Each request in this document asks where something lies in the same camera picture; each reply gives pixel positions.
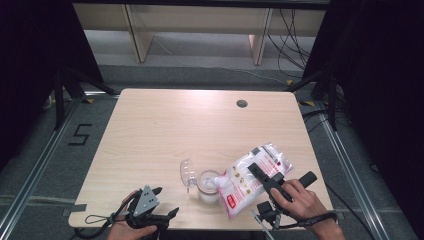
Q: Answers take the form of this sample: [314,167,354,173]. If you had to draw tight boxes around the red and white sugar bag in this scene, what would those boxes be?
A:
[216,143,294,221]

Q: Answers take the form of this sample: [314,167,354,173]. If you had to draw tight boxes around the light wooden furniture frame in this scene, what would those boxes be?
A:
[71,2,328,66]

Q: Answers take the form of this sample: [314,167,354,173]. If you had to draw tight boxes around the bundle of black cables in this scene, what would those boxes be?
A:
[266,8,313,79]

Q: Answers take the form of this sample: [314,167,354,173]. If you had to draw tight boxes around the grey tape strip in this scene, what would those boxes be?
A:
[61,203,88,217]

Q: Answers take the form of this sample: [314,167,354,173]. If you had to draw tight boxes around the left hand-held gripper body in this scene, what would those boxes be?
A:
[125,185,171,232]

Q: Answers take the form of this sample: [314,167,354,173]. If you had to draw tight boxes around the black wrist strap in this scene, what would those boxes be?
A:
[279,211,338,230]

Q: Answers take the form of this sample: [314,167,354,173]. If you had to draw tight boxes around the black floor cable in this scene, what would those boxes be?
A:
[324,183,378,240]

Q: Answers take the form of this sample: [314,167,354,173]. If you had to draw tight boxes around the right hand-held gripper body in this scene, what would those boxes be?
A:
[250,170,318,240]

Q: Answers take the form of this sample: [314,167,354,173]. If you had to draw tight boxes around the black metal stand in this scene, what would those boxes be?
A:
[53,66,118,131]
[284,68,339,131]

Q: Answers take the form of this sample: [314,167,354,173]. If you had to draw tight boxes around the thin black lanyard cord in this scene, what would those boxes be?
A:
[84,214,116,226]

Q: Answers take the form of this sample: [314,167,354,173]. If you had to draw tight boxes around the person's right hand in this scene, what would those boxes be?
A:
[269,179,338,234]

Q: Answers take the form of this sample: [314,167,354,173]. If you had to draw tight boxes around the black crossbar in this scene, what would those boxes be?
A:
[71,0,331,9]

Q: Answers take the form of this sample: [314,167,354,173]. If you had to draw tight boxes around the aluminium floor rail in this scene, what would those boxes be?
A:
[314,101,398,240]
[0,98,83,234]

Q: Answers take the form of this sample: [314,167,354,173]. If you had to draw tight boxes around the thin white floor cable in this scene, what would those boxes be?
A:
[153,37,288,85]

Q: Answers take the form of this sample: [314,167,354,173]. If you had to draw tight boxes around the clear glass jar with lid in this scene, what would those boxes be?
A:
[179,158,223,205]

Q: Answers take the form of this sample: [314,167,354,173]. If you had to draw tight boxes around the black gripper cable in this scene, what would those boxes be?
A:
[73,192,141,240]

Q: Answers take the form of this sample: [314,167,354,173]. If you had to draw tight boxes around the person's left hand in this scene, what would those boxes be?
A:
[106,189,158,240]

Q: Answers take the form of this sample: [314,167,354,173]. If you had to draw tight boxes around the dark curtain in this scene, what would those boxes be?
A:
[0,0,104,173]
[301,0,424,240]

